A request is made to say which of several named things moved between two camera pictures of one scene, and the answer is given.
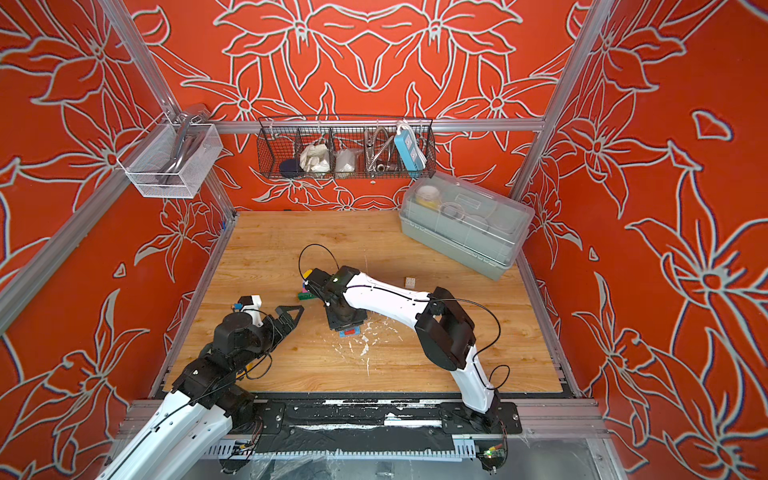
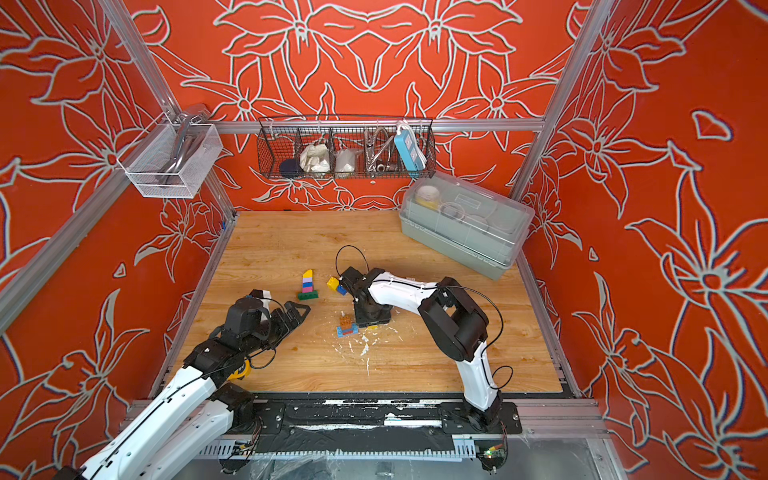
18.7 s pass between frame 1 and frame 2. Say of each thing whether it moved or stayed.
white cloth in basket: stayed
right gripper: moved
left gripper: stayed
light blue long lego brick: stayed
